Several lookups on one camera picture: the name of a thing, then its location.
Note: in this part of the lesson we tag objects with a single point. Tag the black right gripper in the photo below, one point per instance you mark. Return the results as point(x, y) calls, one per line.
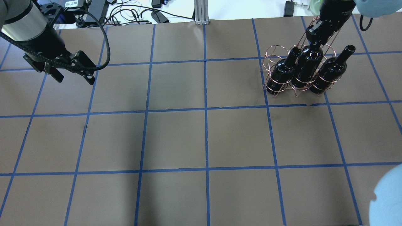
point(336, 13)

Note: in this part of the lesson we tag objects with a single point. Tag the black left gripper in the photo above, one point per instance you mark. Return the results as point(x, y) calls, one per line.
point(47, 40)

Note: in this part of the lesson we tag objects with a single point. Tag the dark wine bottle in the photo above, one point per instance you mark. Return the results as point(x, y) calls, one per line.
point(307, 64)
point(282, 73)

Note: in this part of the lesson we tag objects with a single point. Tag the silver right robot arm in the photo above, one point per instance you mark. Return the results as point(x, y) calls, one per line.
point(365, 188)

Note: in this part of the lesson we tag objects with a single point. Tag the dark wine bottle in rack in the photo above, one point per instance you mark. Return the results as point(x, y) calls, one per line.
point(282, 73)

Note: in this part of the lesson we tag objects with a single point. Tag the green bowl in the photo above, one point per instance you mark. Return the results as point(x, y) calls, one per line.
point(314, 6)

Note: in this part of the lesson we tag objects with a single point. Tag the black electronics box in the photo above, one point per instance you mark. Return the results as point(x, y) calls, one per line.
point(73, 8)

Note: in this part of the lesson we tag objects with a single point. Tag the black power adapter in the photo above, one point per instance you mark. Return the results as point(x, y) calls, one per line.
point(159, 17)

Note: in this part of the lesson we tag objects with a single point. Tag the copper wire wine rack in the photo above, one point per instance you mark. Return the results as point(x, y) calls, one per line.
point(274, 53)

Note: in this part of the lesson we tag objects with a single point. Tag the aluminium frame post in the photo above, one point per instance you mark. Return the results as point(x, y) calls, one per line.
point(201, 12)

